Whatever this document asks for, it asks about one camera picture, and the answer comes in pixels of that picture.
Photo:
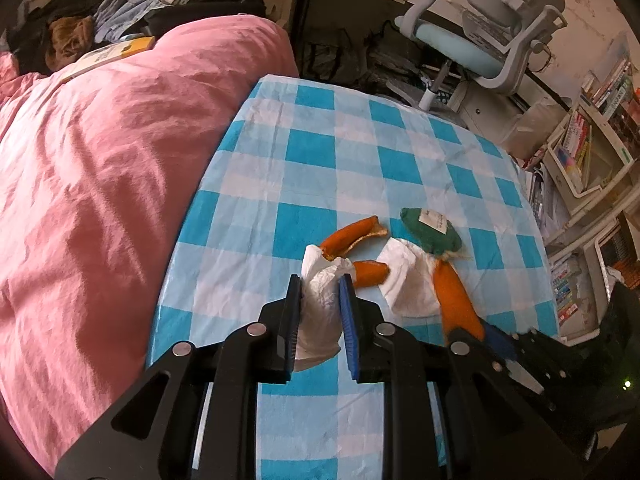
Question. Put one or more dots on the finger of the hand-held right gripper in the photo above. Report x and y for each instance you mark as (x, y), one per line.
(500, 342)

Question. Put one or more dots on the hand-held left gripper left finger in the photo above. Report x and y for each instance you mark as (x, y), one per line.
(295, 330)

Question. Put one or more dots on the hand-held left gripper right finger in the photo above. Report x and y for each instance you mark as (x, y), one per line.
(350, 330)

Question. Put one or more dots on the white tissue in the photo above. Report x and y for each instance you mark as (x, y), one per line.
(320, 300)
(410, 280)

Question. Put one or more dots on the curved orange peel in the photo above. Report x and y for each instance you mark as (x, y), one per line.
(350, 232)

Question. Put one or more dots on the row of thin booklets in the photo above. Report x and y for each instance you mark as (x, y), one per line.
(565, 290)

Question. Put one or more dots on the stack of papers and notebooks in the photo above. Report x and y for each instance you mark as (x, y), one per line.
(537, 195)

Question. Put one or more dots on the blue white checked tablecloth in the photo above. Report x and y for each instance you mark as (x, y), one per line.
(310, 160)

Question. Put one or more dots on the white rolling book cart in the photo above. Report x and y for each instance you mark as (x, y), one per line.
(600, 185)

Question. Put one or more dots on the row of colourful books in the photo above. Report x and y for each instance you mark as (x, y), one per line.
(577, 145)

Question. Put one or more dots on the pink duvet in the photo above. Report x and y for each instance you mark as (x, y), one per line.
(100, 185)

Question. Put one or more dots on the row of shelf books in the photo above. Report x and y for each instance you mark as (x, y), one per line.
(612, 90)

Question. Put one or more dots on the grey light-blue office chair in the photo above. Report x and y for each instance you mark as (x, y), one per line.
(500, 25)

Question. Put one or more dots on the yellow white book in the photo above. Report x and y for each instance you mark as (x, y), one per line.
(105, 55)

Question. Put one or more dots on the pile of clothes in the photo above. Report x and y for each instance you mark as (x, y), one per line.
(125, 5)

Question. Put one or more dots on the brown garment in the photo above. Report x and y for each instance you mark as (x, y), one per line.
(70, 40)

